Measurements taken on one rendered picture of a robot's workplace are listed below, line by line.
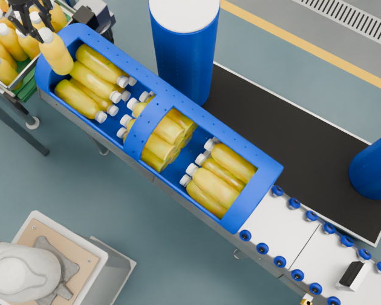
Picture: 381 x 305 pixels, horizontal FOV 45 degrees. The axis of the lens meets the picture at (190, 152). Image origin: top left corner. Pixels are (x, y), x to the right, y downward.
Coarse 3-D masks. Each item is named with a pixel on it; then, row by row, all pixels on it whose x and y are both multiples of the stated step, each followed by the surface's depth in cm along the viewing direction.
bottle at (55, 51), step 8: (56, 40) 130; (40, 48) 132; (48, 48) 130; (56, 48) 131; (64, 48) 135; (48, 56) 133; (56, 56) 134; (64, 56) 137; (56, 64) 138; (64, 64) 140; (72, 64) 145; (56, 72) 144; (64, 72) 144
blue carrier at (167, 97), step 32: (64, 32) 153; (96, 32) 162; (128, 64) 153; (160, 96) 148; (96, 128) 156; (224, 128) 149; (192, 160) 170; (256, 160) 144; (256, 192) 139; (224, 224) 147
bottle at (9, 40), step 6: (12, 30) 171; (0, 36) 170; (6, 36) 169; (12, 36) 171; (6, 42) 171; (12, 42) 172; (18, 42) 175; (6, 48) 176; (12, 48) 175; (18, 48) 177; (12, 54) 180; (18, 54) 180; (24, 54) 183; (18, 60) 184; (24, 60) 186
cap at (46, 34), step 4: (44, 28) 127; (48, 28) 127; (40, 32) 127; (44, 32) 127; (48, 32) 127; (44, 36) 127; (48, 36) 127; (52, 36) 128; (44, 40) 127; (48, 40) 128
